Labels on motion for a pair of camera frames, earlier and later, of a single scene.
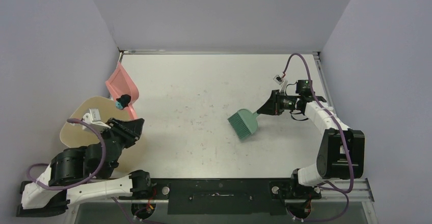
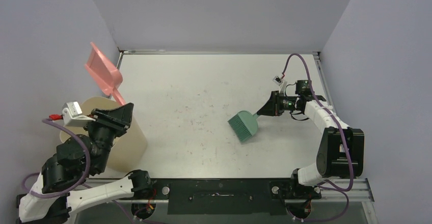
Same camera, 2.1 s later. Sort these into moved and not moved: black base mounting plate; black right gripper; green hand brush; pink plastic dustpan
Moved: pink plastic dustpan
Not moved: black right gripper; green hand brush; black base mounting plate
